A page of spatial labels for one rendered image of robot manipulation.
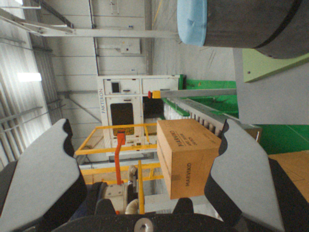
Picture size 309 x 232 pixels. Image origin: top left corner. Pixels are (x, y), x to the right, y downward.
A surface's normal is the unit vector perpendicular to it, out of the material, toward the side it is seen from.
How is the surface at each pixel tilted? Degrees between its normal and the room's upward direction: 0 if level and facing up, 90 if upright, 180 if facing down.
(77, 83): 90
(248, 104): 0
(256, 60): 4
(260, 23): 86
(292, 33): 67
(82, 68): 90
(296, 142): 0
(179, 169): 90
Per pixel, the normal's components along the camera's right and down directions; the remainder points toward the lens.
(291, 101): -0.99, 0.05
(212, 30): 0.04, 0.92
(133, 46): 0.14, 0.29
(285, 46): -0.33, 0.93
